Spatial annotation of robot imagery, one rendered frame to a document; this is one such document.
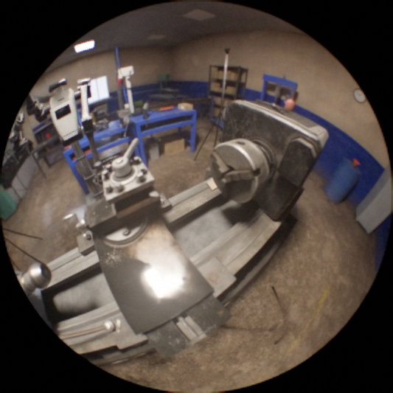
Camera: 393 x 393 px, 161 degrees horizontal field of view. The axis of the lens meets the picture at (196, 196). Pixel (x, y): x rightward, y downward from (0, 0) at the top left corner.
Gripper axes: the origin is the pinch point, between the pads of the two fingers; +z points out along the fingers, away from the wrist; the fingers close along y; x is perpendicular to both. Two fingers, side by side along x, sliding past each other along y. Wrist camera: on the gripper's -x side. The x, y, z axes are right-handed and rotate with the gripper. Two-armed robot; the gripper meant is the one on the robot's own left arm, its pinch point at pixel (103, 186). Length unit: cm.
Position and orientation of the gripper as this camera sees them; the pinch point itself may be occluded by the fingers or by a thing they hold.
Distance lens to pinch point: 106.5
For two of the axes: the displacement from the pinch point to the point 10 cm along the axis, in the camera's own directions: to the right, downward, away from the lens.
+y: 4.5, 2.7, 8.5
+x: -6.6, 7.4, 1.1
